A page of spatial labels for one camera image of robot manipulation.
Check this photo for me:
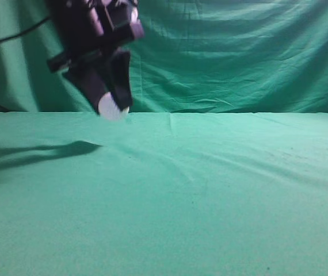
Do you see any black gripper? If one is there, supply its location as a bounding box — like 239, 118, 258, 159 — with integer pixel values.
47, 1, 144, 114

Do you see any white dimpled golf ball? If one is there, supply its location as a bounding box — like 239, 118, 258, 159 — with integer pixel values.
98, 92, 129, 121

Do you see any green backdrop cloth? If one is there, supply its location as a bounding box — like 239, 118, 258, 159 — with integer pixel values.
0, 1, 328, 113

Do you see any green table cloth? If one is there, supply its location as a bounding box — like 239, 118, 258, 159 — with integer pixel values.
0, 113, 328, 275

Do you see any black cable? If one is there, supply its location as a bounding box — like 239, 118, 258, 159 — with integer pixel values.
0, 16, 51, 49

